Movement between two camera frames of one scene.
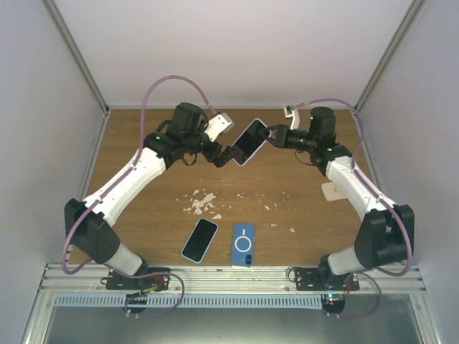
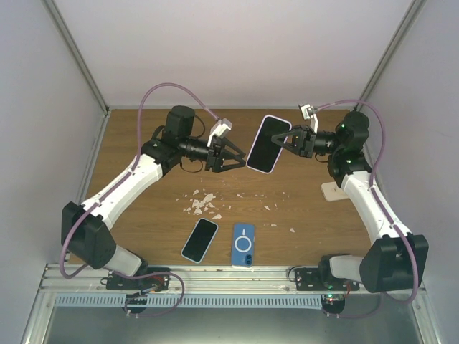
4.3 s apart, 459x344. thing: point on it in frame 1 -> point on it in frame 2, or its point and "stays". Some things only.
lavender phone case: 249,141 -> 255,142
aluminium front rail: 91,279 stays
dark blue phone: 243,245 stays
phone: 199,241 stays
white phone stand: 331,192 stays
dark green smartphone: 250,141 -> 266,152
